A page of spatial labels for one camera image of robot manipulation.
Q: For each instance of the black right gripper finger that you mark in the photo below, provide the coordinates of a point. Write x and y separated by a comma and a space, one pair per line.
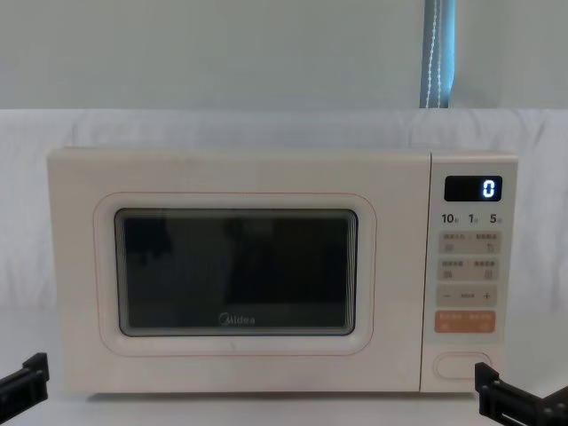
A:
490, 390

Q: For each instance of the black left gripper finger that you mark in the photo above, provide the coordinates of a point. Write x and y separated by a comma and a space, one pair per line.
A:
34, 377

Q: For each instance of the cream microwave oven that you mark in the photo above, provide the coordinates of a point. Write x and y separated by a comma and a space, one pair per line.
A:
248, 177

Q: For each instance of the white curtain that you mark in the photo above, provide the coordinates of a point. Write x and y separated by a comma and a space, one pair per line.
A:
515, 53
199, 53

